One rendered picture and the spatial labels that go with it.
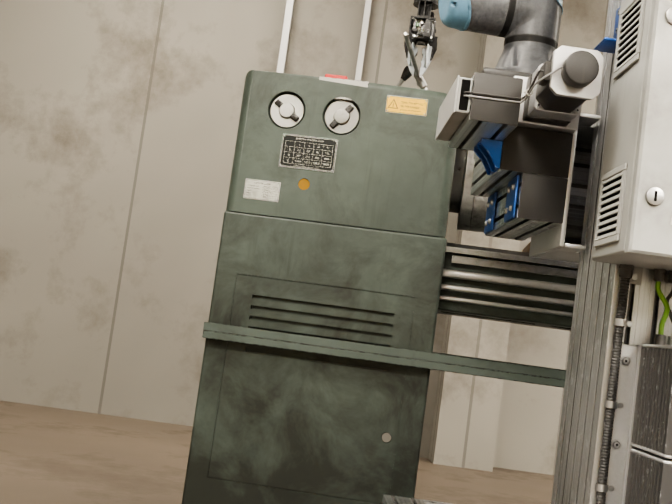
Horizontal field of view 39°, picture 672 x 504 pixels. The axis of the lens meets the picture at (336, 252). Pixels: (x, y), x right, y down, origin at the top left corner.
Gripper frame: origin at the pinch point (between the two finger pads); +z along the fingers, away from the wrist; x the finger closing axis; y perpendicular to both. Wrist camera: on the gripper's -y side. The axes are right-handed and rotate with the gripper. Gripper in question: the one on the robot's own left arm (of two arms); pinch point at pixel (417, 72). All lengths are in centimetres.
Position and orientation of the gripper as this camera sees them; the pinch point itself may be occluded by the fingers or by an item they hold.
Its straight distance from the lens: 276.3
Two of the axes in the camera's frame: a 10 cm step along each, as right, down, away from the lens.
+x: 9.9, 1.3, -1.1
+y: -1.0, -1.0, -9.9
